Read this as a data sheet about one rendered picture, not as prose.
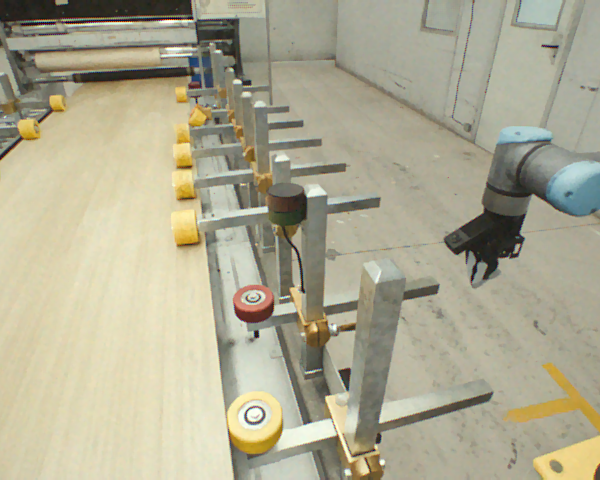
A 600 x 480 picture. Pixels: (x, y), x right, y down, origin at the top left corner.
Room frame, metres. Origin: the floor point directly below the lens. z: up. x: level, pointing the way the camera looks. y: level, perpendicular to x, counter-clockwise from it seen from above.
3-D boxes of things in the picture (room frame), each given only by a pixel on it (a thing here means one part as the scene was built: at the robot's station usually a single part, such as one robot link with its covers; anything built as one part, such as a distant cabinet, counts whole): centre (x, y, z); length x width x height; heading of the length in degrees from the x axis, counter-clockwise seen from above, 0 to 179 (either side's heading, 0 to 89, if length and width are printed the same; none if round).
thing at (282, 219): (0.55, 0.02, 1.11); 0.06 x 0.06 x 0.02
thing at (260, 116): (1.05, 0.11, 0.93); 0.04 x 0.04 x 0.48; 15
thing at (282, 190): (0.55, 0.02, 1.04); 0.06 x 0.06 x 0.22; 15
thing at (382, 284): (0.32, -0.09, 0.93); 0.04 x 0.04 x 0.48; 15
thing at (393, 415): (0.37, -0.13, 0.81); 0.44 x 0.03 x 0.04; 105
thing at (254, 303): (0.57, 0.09, 0.85); 0.08 x 0.08 x 0.11
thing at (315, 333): (0.58, -0.01, 0.85); 0.14 x 0.06 x 0.05; 15
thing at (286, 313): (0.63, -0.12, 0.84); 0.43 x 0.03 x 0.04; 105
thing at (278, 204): (0.55, 0.02, 1.14); 0.06 x 0.06 x 0.02
